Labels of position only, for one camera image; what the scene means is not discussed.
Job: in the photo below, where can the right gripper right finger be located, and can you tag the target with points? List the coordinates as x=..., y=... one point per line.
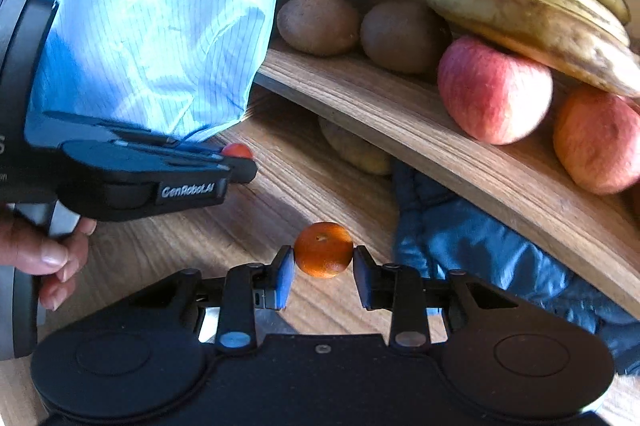
x=503, y=354

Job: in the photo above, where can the dark blue jacket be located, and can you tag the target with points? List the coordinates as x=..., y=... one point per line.
x=439, y=231

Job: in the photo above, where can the orange red apple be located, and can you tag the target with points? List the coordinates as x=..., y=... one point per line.
x=596, y=140

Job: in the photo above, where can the potato under shelf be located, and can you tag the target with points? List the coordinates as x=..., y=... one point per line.
x=361, y=154

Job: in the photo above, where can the spotted bottom banana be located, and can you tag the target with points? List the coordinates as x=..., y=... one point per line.
x=550, y=35

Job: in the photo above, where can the orange tangerine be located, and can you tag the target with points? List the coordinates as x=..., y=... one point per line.
x=323, y=250

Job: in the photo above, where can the pale red apple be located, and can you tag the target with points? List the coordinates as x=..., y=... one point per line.
x=495, y=97

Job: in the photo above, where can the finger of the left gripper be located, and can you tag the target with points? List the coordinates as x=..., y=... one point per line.
x=187, y=158
x=133, y=133

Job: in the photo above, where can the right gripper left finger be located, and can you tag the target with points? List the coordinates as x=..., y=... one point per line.
x=152, y=349

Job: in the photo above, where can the right brown kiwi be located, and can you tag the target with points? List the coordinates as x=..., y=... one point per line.
x=404, y=37

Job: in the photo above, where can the left hand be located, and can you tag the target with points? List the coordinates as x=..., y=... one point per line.
x=29, y=250

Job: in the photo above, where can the curved wooden shelf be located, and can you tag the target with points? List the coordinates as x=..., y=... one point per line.
x=523, y=185

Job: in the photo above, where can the brown kiwi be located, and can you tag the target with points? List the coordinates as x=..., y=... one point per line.
x=319, y=27
x=404, y=37

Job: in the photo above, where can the left brown kiwi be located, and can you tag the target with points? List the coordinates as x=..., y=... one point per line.
x=319, y=27

